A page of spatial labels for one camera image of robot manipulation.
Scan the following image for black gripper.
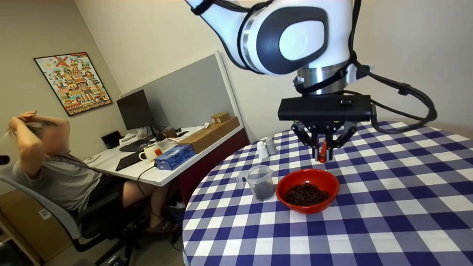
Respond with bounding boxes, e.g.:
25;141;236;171
290;118;359;162

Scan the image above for dark coffee beans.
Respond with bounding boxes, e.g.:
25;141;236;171
285;183;331;206

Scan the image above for red plastic bowl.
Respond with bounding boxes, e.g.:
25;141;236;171
275;168;341;215

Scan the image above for white salt shaker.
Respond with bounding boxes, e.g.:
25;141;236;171
256;140;270;159

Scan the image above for clear plastic measuring cup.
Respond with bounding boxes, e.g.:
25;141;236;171
239;163;276;200

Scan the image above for blue white checkered tablecloth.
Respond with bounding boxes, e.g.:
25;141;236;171
182;118;473;266

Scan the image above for long cardboard box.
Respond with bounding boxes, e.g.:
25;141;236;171
179;115;241;153

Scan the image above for grey desk partition panel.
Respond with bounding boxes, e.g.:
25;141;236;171
120;50;242;129

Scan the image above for blue box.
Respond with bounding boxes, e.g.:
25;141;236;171
154;143;196;171

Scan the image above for white mug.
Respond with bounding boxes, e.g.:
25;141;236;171
137;144;164;162

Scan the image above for white office desk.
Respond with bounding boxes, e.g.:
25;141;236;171
86;122;251;203

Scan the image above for black keyboard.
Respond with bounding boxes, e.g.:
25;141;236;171
118;138;149;153

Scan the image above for black computer monitor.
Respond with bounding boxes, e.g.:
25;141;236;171
115;88;158;131

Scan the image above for black tablet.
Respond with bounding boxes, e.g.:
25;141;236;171
114;149;145;172

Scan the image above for black desk bag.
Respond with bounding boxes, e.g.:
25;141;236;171
100;129;124;149

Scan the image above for framed colourful poster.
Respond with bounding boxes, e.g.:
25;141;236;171
32;50;114;118

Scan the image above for seated person in grey shirt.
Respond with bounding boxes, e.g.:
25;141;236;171
6;109;174;234

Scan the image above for grey black office chair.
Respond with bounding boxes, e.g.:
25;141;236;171
0;166;134;266

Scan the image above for large brown cardboard box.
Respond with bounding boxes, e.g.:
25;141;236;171
0;188;75;262

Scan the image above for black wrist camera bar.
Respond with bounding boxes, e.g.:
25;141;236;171
276;92;374;122

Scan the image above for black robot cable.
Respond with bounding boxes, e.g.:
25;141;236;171
341;0;439;135

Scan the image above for black hanging desk cable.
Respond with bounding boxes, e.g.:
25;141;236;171
134;163;164;218

